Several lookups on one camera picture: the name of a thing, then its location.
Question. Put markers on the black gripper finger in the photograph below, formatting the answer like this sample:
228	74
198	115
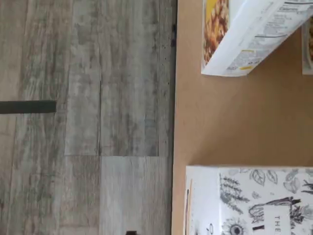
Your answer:
131	232

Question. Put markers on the white box yellow strip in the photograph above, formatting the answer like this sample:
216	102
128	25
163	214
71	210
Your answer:
244	195

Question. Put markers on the brown lower shelf board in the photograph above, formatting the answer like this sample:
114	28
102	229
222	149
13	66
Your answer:
244	117

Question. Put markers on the black floor strip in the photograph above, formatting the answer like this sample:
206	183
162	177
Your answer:
24	107

